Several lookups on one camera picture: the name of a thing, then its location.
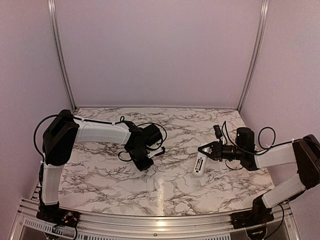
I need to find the black green AAA battery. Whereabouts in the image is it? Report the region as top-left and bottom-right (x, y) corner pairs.
(198, 159), (203, 171)

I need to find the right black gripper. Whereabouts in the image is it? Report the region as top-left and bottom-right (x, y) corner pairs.
(198, 140), (245, 161)

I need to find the gold AAA battery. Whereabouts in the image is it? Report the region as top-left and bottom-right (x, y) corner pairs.
(195, 159), (201, 172)

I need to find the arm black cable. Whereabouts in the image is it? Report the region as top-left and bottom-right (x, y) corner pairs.
(220, 120), (298, 171)
(33, 113), (168, 163)

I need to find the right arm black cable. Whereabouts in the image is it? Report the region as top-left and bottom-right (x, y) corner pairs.
(220, 120), (298, 171)

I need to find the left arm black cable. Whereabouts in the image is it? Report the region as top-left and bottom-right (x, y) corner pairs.
(33, 113), (168, 163)

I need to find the left aluminium frame post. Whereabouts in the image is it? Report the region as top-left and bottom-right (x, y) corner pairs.
(47, 0), (77, 112)

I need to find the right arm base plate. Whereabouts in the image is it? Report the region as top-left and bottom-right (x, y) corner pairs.
(230, 209), (275, 229)

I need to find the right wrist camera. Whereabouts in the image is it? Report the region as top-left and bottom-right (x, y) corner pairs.
(213, 125), (223, 139)

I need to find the white remote control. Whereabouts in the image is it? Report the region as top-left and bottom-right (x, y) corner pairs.
(192, 152), (208, 177)

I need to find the aluminium frame post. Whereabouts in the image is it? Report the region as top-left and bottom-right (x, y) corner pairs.
(237, 0), (270, 113)
(47, 0), (77, 112)

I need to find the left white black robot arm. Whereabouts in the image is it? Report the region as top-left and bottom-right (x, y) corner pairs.
(36, 109), (167, 223)

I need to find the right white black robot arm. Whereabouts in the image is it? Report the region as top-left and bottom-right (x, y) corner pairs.
(194, 125), (320, 229)

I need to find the front aluminium rail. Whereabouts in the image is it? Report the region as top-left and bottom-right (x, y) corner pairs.
(9, 198), (301, 240)

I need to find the right aluminium frame post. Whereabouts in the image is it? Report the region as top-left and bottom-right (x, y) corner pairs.
(237, 0), (270, 113)

